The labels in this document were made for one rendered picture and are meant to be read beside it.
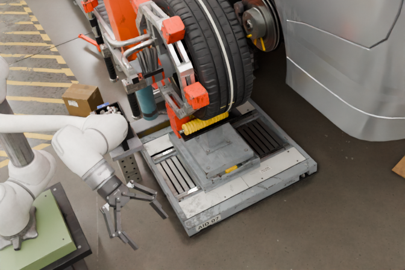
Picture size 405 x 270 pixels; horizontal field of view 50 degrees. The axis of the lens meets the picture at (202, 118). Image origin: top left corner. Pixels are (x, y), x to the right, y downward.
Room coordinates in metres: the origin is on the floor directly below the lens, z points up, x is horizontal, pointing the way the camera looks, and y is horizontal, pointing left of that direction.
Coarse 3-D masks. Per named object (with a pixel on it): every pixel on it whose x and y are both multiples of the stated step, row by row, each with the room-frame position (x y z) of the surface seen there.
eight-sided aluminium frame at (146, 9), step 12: (144, 12) 1.80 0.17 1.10; (156, 12) 1.77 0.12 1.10; (144, 24) 1.96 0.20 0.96; (156, 24) 1.65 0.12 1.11; (168, 48) 1.57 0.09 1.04; (180, 48) 1.57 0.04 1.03; (180, 72) 1.49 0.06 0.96; (192, 72) 1.51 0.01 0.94; (168, 84) 1.87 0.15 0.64; (180, 84) 1.51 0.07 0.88; (168, 96) 1.79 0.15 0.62; (180, 108) 1.67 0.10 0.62; (192, 108) 1.50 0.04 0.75
